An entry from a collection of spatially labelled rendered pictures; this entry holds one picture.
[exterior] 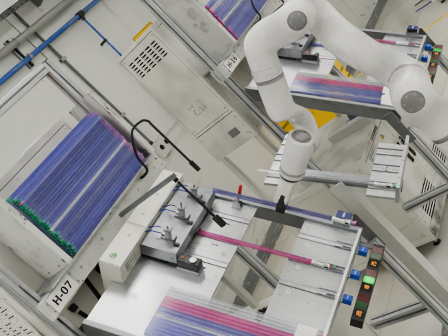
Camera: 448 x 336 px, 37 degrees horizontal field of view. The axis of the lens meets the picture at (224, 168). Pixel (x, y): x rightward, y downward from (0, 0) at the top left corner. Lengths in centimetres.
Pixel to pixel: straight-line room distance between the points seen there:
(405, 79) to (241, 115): 143
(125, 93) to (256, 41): 284
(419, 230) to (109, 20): 277
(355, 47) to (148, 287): 99
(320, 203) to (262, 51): 157
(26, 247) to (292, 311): 85
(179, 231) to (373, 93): 121
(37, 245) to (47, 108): 226
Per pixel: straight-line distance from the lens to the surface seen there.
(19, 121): 422
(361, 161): 319
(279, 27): 189
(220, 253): 230
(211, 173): 487
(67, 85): 255
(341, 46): 195
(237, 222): 241
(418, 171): 353
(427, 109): 196
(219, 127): 333
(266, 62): 199
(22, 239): 220
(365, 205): 263
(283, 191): 219
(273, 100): 202
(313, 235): 237
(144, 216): 234
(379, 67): 201
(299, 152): 208
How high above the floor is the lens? 170
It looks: 12 degrees down
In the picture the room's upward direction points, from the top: 46 degrees counter-clockwise
